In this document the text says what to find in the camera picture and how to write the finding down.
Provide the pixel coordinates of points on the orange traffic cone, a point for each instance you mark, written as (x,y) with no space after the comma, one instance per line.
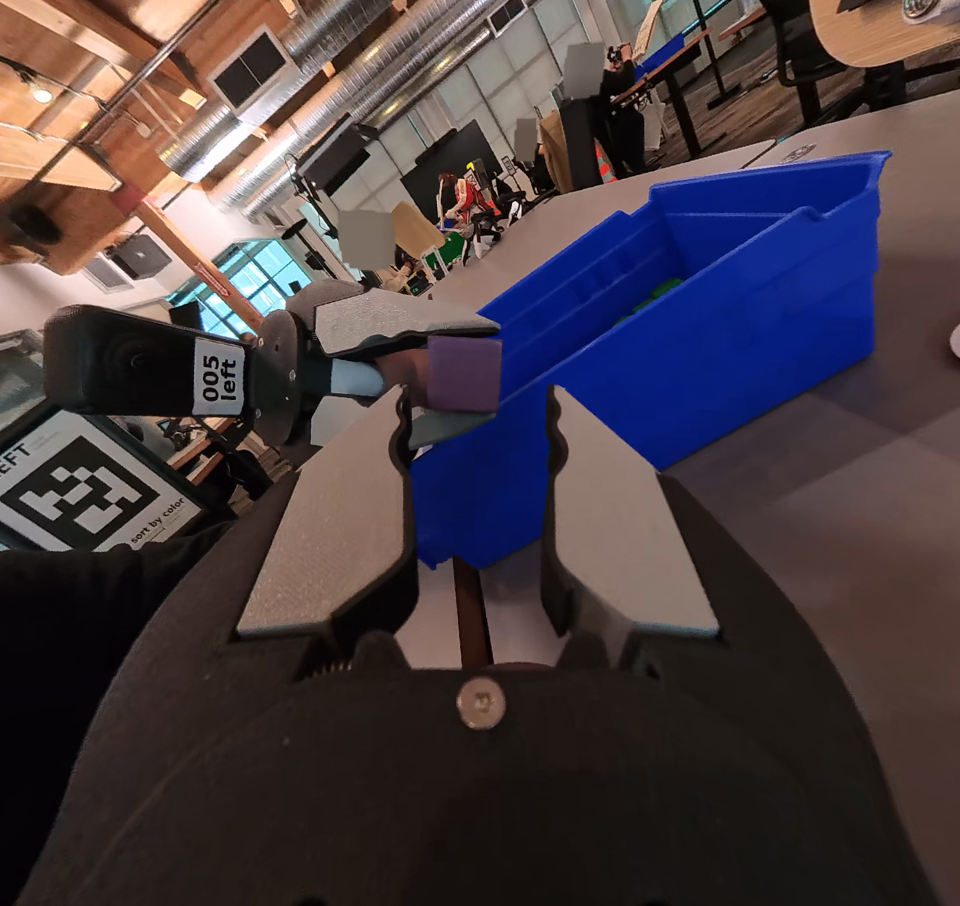
(605,163)

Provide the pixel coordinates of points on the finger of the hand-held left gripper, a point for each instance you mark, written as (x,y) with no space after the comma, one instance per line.
(390,325)
(442,422)

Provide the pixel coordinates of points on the purple cube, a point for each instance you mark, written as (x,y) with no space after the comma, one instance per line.
(463,373)

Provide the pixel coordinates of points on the black office chair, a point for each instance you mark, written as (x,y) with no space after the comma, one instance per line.
(780,13)

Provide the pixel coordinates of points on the ceiling air vent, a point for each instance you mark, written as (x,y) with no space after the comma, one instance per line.
(251,66)

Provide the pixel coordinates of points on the black cabinet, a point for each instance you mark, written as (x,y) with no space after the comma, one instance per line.
(577,145)

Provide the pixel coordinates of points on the large black screen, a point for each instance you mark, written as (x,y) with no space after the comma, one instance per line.
(450,171)

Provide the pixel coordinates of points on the person's left hand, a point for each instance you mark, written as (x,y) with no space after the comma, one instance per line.
(405,377)

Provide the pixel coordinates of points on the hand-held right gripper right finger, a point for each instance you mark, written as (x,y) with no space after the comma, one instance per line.
(630,546)

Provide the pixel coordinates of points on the printed marker sign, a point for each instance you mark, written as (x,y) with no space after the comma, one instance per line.
(82,486)

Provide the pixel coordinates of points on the blue plastic bin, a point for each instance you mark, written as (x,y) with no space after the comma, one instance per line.
(675,411)

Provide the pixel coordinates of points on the wooden standing desk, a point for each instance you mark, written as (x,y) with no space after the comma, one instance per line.
(690,43)

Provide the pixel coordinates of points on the hanging black monitor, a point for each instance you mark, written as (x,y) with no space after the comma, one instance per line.
(337,152)

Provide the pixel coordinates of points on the round wooden table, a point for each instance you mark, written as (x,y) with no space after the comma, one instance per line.
(832,28)

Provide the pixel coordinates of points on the round table grommet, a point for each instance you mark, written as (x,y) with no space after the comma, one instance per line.
(797,153)

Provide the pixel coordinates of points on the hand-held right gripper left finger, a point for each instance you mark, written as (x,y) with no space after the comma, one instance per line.
(337,546)

